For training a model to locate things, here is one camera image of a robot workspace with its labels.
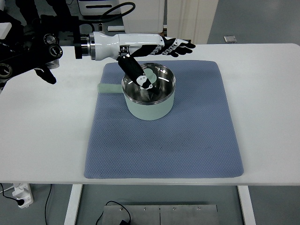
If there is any white power strip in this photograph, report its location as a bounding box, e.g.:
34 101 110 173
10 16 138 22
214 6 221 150
12 183 34 209

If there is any thin black power cord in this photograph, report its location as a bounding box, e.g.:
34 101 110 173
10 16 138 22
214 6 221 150
44 184 53 225

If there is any person leg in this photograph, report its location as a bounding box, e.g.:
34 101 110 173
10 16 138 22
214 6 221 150
46 0 71 17
15 0 39 25

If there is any grey metal base plate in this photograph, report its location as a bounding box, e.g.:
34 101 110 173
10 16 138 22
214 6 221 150
101 205 219 225

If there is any small grey floor plate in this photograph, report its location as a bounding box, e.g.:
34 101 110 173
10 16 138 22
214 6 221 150
223 36 237 44

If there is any white cabinet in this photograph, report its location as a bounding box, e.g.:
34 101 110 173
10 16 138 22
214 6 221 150
107 0 165 34

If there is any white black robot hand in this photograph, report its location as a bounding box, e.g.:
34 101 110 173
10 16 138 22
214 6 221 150
75 32 195 93

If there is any blue quilted mat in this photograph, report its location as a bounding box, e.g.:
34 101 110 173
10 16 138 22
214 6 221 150
84 60 244 179

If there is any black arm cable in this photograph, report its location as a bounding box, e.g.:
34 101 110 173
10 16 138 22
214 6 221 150
78 2 136 25

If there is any person right leg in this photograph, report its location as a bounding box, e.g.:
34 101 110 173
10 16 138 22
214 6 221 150
46 0 71 17

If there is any black floor cable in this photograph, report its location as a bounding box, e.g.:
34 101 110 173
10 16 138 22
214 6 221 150
95 200 132 225

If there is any white table leg right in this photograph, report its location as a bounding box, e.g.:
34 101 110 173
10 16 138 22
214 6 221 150
237 186 256 225

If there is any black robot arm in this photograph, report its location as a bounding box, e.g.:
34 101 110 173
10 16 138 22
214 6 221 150
0 11 80 88

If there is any white table leg left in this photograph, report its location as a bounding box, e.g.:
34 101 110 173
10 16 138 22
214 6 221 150
64 184 83 225

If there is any white appliance with slot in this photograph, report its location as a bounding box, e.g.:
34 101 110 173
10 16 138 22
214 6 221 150
77 0 119 16

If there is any person left leg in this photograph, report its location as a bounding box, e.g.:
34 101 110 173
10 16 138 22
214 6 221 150
15 0 39 25

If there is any green pot with handle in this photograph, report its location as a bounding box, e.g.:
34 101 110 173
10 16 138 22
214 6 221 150
97 62 176 120

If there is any white table leg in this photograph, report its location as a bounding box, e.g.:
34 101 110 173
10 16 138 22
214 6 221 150
64 184 83 225
237 186 256 225

